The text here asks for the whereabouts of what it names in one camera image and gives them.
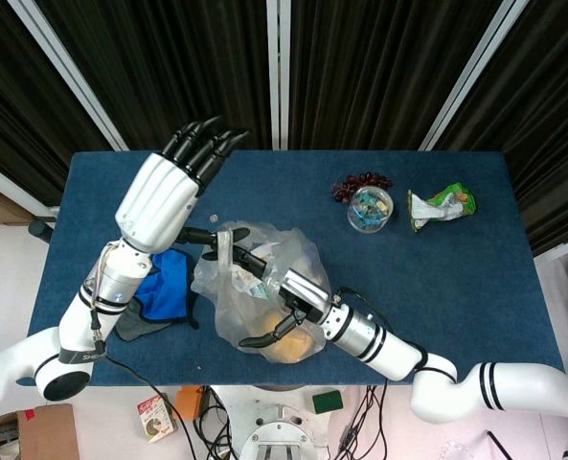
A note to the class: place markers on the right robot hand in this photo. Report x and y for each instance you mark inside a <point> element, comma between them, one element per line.
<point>305,294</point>

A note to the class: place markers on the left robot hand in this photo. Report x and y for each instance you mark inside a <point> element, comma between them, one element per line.
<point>154,201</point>

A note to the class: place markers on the translucent white plastic bag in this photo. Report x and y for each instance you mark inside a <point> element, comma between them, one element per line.
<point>226,306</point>

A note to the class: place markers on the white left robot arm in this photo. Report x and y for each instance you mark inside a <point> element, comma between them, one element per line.
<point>77,326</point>

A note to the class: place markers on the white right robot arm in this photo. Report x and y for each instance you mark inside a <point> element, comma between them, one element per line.
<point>393,350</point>

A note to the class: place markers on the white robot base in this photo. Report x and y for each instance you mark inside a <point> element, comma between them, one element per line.
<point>274,421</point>

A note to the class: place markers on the green snack packet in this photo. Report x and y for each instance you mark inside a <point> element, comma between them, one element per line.
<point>444,203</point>

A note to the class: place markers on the round yellow bread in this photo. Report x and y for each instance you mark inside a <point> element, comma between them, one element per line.
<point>293,347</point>
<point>273,321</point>

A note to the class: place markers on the white packet with teal print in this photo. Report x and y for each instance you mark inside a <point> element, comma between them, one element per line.
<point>259,290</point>

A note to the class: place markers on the blue cloth with black trim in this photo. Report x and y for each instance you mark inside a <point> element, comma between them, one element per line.
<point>168,287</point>

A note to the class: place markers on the clear plastic cup with candies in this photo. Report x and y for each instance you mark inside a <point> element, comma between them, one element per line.
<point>370,211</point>

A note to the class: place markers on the green rectangular block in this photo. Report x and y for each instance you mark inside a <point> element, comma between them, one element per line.
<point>327,401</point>

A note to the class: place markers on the dark grey table foot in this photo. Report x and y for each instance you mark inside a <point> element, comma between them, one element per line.
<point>41,231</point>

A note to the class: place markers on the bunch of dark red fruits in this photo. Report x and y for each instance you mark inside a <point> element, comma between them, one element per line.
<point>355,184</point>

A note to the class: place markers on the grey cloth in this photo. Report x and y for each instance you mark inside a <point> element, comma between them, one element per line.
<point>130,330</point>

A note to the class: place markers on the black curtain panel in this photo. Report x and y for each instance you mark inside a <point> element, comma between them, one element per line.
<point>15,120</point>
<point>168,62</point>
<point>552,120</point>
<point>384,72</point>

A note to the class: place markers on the blue table cover cloth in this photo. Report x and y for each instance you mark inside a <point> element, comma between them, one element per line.
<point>456,287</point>

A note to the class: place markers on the flat brown cardboard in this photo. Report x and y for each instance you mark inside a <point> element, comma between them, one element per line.
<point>1,203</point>

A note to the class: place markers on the orange plastic box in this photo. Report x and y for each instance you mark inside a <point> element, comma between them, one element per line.
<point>188,402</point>

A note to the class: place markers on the small printed snack box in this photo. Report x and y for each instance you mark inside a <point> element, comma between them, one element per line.
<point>155,419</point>

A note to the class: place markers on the open brown cardboard box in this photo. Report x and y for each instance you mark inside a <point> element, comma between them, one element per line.
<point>49,431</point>

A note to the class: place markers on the white frame post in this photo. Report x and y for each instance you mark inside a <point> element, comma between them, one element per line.
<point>475,72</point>
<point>279,72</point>
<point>68,72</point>

